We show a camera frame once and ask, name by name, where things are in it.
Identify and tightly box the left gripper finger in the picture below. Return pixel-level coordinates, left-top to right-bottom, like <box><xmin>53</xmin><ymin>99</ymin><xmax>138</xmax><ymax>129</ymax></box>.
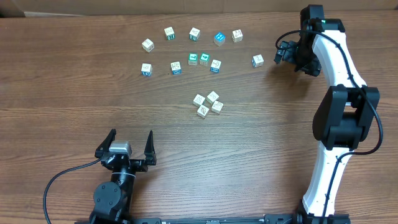
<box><xmin>144</xmin><ymin>131</ymin><xmax>157</xmax><ymax>166</ymax></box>
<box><xmin>95</xmin><ymin>129</ymin><xmax>117</xmax><ymax>158</ymax></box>

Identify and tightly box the block blue T side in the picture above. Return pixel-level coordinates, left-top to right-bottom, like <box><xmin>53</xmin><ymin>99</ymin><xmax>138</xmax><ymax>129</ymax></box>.
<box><xmin>251</xmin><ymin>54</ymin><xmax>264</xmax><ymax>68</ymax></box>

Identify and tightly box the block plain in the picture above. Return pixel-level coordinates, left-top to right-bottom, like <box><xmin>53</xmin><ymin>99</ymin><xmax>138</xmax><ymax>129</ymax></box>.
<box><xmin>142</xmin><ymin>39</ymin><xmax>154</xmax><ymax>52</ymax></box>
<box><xmin>197</xmin><ymin>105</ymin><xmax>210</xmax><ymax>119</ymax></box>

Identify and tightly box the block green F side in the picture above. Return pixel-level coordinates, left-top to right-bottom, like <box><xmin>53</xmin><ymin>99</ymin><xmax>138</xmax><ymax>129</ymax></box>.
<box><xmin>193</xmin><ymin>94</ymin><xmax>205</xmax><ymax>107</ymax></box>

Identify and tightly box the block green R number five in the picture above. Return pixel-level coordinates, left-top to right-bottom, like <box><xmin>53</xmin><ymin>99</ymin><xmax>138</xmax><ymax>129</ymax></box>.
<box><xmin>211</xmin><ymin>101</ymin><xmax>224</xmax><ymax>114</ymax></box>

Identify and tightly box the block yellow C side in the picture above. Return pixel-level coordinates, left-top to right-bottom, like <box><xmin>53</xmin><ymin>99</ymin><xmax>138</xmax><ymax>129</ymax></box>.
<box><xmin>206</xmin><ymin>91</ymin><xmax>220</xmax><ymax>104</ymax></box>

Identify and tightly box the umbrella block blue side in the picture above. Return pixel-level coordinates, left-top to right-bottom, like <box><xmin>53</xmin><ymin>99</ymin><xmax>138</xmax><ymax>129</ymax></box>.
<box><xmin>210</xmin><ymin>59</ymin><xmax>221</xmax><ymax>73</ymax></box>

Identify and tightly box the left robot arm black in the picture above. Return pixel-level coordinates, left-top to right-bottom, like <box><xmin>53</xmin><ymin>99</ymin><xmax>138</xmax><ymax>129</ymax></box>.
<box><xmin>88</xmin><ymin>129</ymin><xmax>157</xmax><ymax>223</ymax></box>

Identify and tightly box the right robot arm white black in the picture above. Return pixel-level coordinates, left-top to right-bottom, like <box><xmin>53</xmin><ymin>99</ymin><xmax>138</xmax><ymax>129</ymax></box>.
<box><xmin>274</xmin><ymin>4</ymin><xmax>383</xmax><ymax>223</ymax></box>

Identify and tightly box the block yellow O side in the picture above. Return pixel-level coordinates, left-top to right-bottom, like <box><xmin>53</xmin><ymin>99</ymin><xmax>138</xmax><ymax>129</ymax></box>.
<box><xmin>232</xmin><ymin>29</ymin><xmax>243</xmax><ymax>43</ymax></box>

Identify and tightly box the blue top block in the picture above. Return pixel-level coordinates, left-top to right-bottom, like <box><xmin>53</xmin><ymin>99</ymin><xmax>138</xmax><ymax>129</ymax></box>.
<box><xmin>214</xmin><ymin>32</ymin><xmax>226</xmax><ymax>47</ymax></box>

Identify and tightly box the block blue D side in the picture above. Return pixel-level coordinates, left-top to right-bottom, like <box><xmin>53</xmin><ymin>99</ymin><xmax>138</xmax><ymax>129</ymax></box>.
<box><xmin>141</xmin><ymin>63</ymin><xmax>152</xmax><ymax>77</ymax></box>

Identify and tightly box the block blue side centre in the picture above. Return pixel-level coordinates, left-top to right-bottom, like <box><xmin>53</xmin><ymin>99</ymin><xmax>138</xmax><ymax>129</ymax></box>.
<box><xmin>170</xmin><ymin>62</ymin><xmax>182</xmax><ymax>75</ymax></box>

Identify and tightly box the green top 4 block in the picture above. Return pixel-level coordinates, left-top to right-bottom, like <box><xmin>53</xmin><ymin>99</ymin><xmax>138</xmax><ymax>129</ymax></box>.
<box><xmin>200</xmin><ymin>53</ymin><xmax>210</xmax><ymax>66</ymax></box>

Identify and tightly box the green top L block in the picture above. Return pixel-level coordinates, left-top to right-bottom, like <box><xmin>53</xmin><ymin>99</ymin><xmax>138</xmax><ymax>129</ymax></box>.
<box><xmin>188</xmin><ymin>53</ymin><xmax>198</xmax><ymax>65</ymax></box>

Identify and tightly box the block green J side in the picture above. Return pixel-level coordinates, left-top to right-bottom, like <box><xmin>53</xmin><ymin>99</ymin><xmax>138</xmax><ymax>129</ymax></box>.
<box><xmin>189</xmin><ymin>27</ymin><xmax>200</xmax><ymax>42</ymax></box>

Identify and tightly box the block green R side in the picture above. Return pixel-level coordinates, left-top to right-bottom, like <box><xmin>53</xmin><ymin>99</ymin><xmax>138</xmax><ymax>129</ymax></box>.
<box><xmin>164</xmin><ymin>27</ymin><xmax>175</xmax><ymax>40</ymax></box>

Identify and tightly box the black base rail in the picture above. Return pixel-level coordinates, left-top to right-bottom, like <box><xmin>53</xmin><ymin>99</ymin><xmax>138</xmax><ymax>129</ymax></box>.
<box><xmin>77</xmin><ymin>214</ymin><xmax>351</xmax><ymax>224</ymax></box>

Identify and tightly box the cardboard backdrop wall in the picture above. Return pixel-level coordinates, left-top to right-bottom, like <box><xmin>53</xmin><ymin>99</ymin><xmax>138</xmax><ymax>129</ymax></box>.
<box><xmin>1</xmin><ymin>0</ymin><xmax>397</xmax><ymax>17</ymax></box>

